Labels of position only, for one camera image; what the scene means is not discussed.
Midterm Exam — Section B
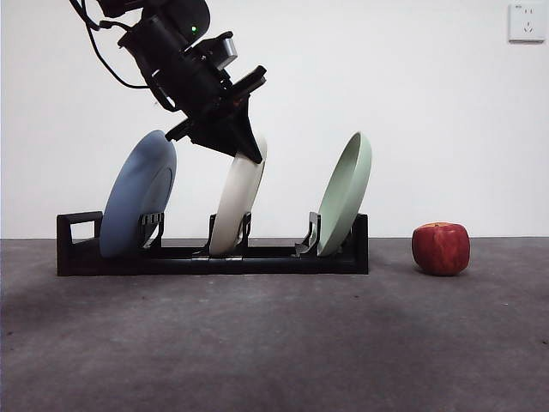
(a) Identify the blue plate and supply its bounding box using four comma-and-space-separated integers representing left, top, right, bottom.
99, 130, 178, 259

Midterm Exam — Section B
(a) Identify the cream plate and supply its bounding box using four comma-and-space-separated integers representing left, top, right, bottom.
208, 136, 268, 258

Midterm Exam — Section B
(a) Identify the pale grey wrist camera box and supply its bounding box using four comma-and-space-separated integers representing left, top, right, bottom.
201, 32, 238, 72

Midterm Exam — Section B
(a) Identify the pale green plate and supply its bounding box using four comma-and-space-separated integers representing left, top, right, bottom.
317, 131, 373, 258

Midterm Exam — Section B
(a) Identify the white wall socket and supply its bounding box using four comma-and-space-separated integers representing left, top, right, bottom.
508, 3, 546, 44

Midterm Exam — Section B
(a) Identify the red apple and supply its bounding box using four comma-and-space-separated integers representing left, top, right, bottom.
411, 222, 471, 277

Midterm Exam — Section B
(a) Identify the black plate rack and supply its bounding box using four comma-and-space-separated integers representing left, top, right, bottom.
56, 210, 370, 277

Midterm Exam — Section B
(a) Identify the thin black cable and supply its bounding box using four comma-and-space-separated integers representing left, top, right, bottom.
68, 0, 154, 91

